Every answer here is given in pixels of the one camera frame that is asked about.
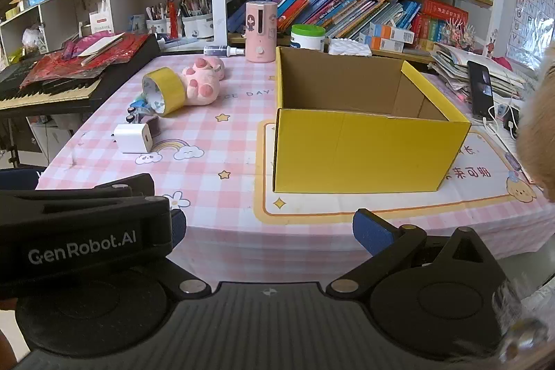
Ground white blue tube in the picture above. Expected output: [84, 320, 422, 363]
[204, 44, 246, 56]

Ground pink plush paw toy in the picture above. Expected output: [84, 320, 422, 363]
[180, 57, 225, 107]

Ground white pen holder cup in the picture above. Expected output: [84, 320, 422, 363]
[181, 14, 198, 39]
[196, 12, 214, 39]
[146, 17, 171, 37]

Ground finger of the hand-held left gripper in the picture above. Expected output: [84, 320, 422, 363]
[93, 174, 156, 199]

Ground white jar green lid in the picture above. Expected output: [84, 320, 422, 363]
[290, 24, 327, 54]

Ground white quilted pouch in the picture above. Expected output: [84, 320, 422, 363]
[327, 37, 373, 58]

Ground red paper sheets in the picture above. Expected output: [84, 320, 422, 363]
[19, 33, 150, 89]

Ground white charging cable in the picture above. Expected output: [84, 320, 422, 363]
[483, 105, 521, 139]

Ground pink cylindrical device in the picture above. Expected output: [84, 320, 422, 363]
[245, 1, 278, 63]

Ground row of colourful books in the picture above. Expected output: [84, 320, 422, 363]
[225, 0, 423, 42]

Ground white plastic bag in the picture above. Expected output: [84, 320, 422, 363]
[22, 27, 48, 54]

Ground beige fluffy object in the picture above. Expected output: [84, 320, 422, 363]
[516, 49, 555, 201]

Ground black electronic keyboard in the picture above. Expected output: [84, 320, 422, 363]
[0, 34, 163, 121]

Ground white charger adapter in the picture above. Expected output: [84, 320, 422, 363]
[113, 123, 152, 154]

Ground magenta foil wrapper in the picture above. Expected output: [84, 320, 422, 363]
[63, 33, 113, 59]

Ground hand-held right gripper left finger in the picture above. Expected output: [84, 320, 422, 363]
[152, 209, 213, 301]

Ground pink checkered tablecloth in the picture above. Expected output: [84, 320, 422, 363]
[37, 49, 555, 273]

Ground beige notebook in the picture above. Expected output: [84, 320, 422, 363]
[79, 34, 126, 58]

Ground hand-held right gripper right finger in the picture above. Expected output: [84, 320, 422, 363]
[326, 209, 506, 302]

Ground black smartphone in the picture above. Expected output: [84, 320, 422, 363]
[467, 61, 496, 121]

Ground yellow tape roll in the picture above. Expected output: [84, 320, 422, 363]
[142, 67, 188, 118]

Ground small blue white trinket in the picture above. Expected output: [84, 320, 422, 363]
[129, 93, 152, 113]

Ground orange white carton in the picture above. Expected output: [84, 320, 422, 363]
[368, 37, 405, 53]
[368, 23, 416, 43]

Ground white paper bag red label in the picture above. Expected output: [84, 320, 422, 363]
[89, 0, 114, 35]

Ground red hanging ornament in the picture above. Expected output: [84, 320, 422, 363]
[168, 0, 180, 39]

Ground alphabet wall poster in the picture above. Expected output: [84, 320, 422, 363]
[506, 0, 555, 69]

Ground stack of magazines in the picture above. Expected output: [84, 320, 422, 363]
[429, 43, 538, 98]

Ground yellow cardboard box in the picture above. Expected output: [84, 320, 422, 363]
[272, 46, 472, 194]

